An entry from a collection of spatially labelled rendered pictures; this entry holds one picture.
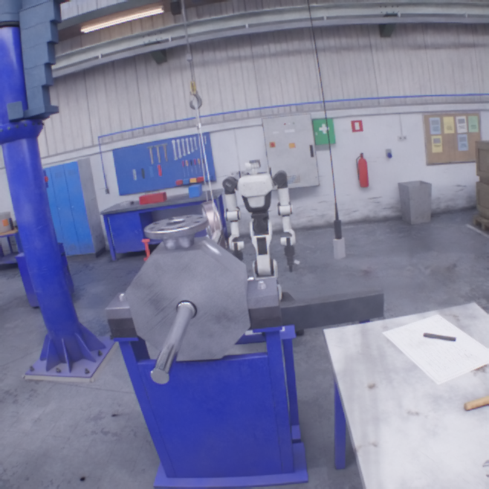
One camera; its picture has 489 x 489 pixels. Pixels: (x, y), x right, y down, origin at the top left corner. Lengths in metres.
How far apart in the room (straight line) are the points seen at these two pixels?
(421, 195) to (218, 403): 5.41
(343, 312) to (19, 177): 2.57
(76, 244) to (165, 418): 5.63
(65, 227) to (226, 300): 5.97
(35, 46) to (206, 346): 2.65
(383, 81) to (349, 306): 5.43
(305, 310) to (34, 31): 2.86
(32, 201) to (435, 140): 6.27
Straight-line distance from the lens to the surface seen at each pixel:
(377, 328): 1.71
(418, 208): 6.65
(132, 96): 7.17
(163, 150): 6.86
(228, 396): 1.81
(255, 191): 3.20
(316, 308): 1.99
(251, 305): 1.54
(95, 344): 3.75
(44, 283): 3.41
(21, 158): 3.28
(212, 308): 1.55
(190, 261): 1.49
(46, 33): 3.34
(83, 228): 7.13
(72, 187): 7.08
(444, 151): 7.33
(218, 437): 2.00
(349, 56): 6.97
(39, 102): 3.27
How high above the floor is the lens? 1.72
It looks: 14 degrees down
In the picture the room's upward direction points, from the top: 8 degrees counter-clockwise
